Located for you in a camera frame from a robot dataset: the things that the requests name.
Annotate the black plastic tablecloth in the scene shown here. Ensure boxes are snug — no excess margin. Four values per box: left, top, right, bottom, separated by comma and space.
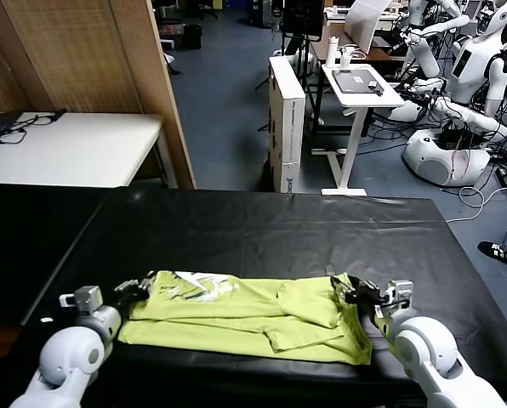
21, 186, 507, 408

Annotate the white rectangular table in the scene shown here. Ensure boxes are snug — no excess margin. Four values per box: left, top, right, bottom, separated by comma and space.
0, 111, 179, 189

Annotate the yellow-green printed t-shirt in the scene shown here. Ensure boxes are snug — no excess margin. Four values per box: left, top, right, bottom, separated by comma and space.
117, 270, 373, 366

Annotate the grey closed laptop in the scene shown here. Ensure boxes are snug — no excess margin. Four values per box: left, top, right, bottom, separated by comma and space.
331, 70, 385, 95

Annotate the white standing desk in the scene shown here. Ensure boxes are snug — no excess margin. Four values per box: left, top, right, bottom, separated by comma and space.
310, 63, 407, 197

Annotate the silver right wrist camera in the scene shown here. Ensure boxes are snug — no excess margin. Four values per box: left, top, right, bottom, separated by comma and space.
385, 279, 415, 310

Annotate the white cup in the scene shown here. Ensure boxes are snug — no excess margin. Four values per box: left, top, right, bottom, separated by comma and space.
339, 46, 357, 71

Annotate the large white humanoid robot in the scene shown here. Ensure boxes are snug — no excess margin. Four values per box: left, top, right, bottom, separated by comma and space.
387, 0, 507, 188

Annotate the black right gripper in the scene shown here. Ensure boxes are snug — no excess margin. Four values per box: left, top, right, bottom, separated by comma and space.
329, 275, 389, 308

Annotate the black white-striped sneaker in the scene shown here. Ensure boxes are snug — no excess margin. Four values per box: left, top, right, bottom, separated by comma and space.
478, 241, 507, 272

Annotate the white shoe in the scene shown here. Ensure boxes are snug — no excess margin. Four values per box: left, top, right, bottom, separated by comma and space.
163, 53, 181, 77

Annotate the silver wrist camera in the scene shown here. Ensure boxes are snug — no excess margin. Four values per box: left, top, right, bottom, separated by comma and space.
385, 279, 415, 310
59, 286, 104, 316

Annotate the black cable bundle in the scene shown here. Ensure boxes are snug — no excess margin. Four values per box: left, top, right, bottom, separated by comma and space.
0, 111, 58, 146

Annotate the black monitor on stand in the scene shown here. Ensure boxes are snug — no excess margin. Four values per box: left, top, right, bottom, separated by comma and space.
280, 0, 326, 43

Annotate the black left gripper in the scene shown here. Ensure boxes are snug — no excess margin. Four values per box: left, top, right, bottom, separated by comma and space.
113, 271, 157, 310

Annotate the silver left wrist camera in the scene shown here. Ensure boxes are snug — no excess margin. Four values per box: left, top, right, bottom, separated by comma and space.
59, 286, 104, 316

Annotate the brown wooden desk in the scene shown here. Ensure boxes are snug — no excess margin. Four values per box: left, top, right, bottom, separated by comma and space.
310, 23, 412, 65

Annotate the black storage crate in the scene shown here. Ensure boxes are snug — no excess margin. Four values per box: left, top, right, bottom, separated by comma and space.
181, 24, 203, 51

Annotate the tall white cardboard box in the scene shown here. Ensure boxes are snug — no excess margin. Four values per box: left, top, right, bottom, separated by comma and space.
268, 56, 307, 195

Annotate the white floor cable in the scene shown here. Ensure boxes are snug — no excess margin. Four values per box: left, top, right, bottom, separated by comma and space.
444, 182, 507, 224

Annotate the wooden woven partition screen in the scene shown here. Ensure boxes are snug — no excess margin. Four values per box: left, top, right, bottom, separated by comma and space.
0, 0, 197, 190

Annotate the white curved panel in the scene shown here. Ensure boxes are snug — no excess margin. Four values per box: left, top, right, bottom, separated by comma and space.
343, 0, 393, 56

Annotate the white water bottle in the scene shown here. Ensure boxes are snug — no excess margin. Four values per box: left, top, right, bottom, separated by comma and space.
324, 36, 339, 69

